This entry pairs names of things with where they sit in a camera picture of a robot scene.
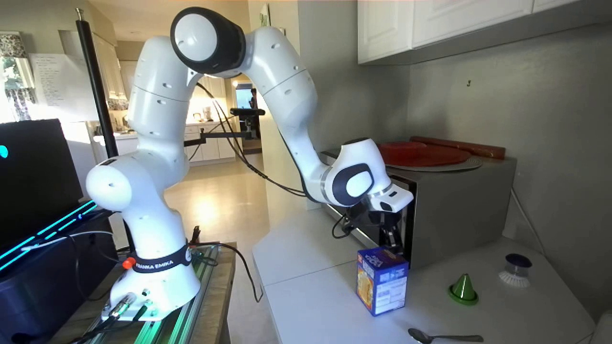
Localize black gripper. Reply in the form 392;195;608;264
369;208;405;254

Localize blue cardboard box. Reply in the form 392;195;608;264
356;247;411;319

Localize robot base table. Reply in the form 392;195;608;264
48;239;239;344

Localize stainless steel microwave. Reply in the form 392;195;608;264
319;147;518;272

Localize green cone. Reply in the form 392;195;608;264
446;272;480;308

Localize red plate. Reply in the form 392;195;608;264
379;140;474;170

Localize metal spoon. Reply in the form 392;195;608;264
405;327;486;344

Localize black monitor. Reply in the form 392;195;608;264
0;117;86;256

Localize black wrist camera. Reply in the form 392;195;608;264
342;212;371;235

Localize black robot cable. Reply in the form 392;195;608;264
189;80;323;201

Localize black camera on stand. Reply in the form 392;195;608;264
228;82;268;155

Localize white wall cabinets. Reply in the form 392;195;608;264
356;0;612;67

